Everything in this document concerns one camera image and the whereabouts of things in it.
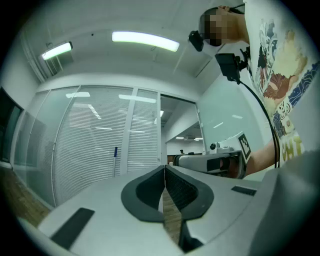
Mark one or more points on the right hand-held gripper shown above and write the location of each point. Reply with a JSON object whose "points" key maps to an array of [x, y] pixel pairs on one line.
{"points": [[245, 147]]}

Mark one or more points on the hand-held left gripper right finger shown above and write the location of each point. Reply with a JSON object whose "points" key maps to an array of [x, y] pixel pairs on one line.
{"points": [[192, 197]]}

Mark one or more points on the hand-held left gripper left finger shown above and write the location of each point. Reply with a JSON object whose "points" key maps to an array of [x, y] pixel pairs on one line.
{"points": [[140, 200]]}

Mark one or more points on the person's right forearm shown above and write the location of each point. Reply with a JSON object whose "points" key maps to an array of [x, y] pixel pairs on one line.
{"points": [[262, 157]]}

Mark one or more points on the wooden plank floor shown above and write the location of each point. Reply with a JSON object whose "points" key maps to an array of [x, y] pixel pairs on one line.
{"points": [[22, 200]]}

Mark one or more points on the narrow white venetian blind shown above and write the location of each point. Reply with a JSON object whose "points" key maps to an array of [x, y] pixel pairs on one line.
{"points": [[143, 130]]}

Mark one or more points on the wide white venetian blind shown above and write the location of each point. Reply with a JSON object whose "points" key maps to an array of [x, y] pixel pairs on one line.
{"points": [[95, 140]]}

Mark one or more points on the black body-mounted device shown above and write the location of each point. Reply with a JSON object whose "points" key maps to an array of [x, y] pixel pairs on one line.
{"points": [[228, 65]]}

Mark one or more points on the white ceiling tube light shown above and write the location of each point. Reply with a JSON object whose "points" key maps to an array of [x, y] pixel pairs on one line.
{"points": [[57, 50], [145, 41]]}

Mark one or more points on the person's head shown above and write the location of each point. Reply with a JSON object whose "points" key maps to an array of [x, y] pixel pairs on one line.
{"points": [[225, 27]]}

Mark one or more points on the white printed t-shirt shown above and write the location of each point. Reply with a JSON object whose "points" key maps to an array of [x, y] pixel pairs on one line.
{"points": [[287, 62]]}

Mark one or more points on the dark glass door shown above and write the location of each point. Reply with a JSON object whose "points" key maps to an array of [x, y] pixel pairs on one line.
{"points": [[10, 125]]}

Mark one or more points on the ceiling air vent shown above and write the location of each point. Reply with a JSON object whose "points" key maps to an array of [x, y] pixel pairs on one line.
{"points": [[54, 65]]}

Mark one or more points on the black head camera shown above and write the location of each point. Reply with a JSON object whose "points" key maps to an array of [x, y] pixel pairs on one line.
{"points": [[196, 41]]}

